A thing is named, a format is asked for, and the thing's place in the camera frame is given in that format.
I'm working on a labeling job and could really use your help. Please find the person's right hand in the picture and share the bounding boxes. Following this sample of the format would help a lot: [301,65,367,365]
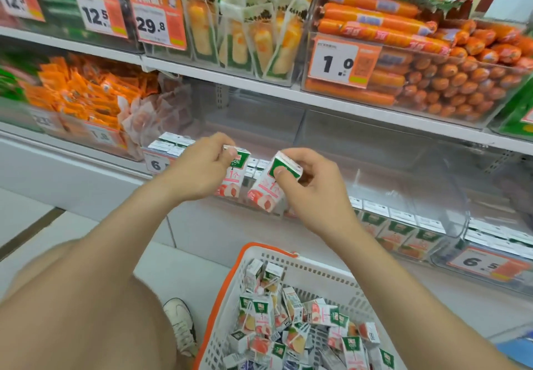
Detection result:
[273,147,359,238]

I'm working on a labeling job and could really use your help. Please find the person's left hand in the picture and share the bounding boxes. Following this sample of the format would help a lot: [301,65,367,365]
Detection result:
[160,132,239,204]

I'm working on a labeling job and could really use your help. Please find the carton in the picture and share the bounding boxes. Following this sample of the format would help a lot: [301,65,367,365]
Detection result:
[215,145,252,200]
[246,151,304,213]

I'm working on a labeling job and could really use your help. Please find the white shopping basket orange handles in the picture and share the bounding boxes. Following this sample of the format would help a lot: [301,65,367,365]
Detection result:
[193,242,407,370]

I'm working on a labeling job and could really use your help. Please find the pile of small juice cartons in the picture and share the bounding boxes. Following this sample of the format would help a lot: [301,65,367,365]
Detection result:
[223,258,395,370]

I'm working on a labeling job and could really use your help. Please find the person's left forearm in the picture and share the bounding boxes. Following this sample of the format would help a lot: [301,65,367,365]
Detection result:
[0,178,197,341]

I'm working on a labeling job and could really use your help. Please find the person's right forearm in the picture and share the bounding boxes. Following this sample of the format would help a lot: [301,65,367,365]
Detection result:
[329,215,517,370]

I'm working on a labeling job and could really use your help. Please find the clear plastic shelf bin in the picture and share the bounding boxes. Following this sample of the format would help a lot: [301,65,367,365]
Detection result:
[301,0,533,130]
[293,109,472,263]
[23,55,197,163]
[0,0,145,55]
[141,0,316,88]
[431,140,533,296]
[0,61,47,134]
[487,86,533,142]
[141,80,310,217]

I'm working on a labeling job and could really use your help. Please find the person's left white shoe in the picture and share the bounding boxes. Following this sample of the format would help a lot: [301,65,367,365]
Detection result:
[163,297,199,358]

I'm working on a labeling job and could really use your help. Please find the person's left leg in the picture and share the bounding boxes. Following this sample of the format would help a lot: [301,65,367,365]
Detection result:
[0,240,179,370]

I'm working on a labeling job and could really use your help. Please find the stack of pink snack packets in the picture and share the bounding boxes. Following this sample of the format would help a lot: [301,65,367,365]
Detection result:
[118,74,195,161]

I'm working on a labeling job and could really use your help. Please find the heap of orange snack packets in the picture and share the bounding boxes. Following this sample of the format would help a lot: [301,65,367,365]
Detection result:
[23,55,162,131]

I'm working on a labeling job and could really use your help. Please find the row of yellow food packs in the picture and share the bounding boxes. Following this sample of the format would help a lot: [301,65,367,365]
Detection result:
[177,0,314,81]

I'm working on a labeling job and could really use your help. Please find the stack of orange sausages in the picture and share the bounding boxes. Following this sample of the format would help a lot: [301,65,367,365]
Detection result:
[304,0,533,123]

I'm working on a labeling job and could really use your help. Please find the heap of green red packets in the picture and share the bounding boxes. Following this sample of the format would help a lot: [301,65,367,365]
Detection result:
[0,65,31,105]

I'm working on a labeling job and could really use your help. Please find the stack of green packets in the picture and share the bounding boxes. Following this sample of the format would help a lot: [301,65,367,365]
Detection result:
[497,90,533,138]

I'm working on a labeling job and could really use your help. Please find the row of dark green packs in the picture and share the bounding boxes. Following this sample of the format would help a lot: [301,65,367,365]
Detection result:
[24,0,139,46]

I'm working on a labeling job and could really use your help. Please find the blue panel wire basket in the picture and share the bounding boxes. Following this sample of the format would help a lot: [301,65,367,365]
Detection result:
[495,334,533,370]

